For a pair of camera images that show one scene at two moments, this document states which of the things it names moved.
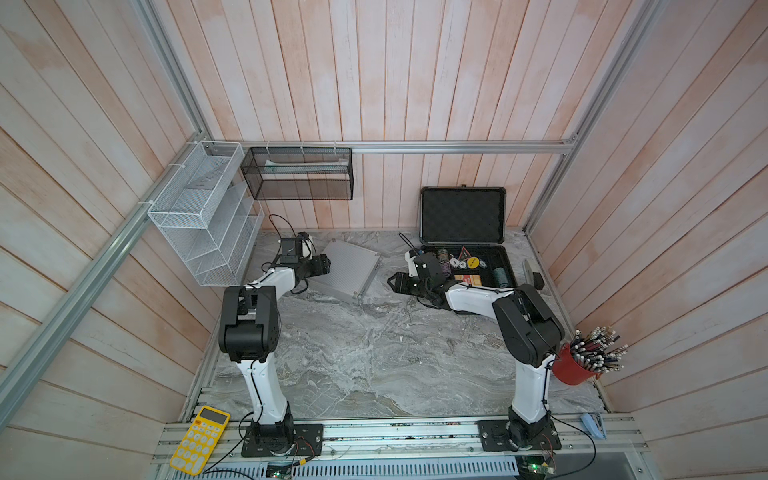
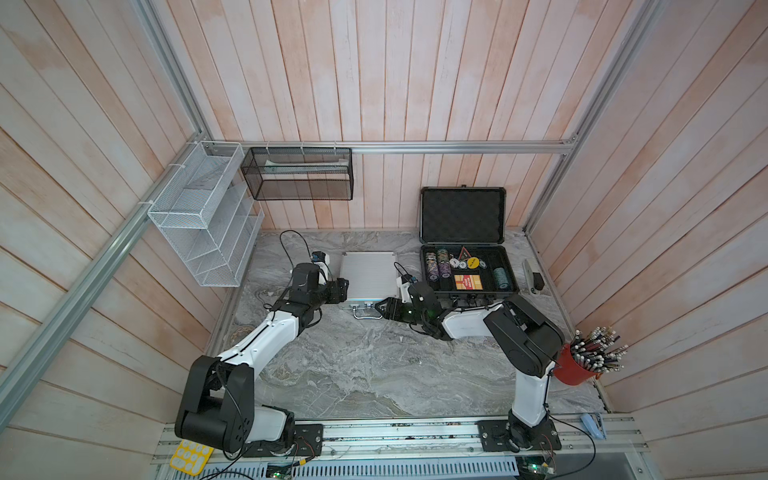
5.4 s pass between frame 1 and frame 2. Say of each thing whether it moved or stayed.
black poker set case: stayed
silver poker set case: moved
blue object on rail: stayed
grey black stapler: stayed
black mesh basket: stayed
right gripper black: moved
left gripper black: moved
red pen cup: stayed
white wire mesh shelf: stayed
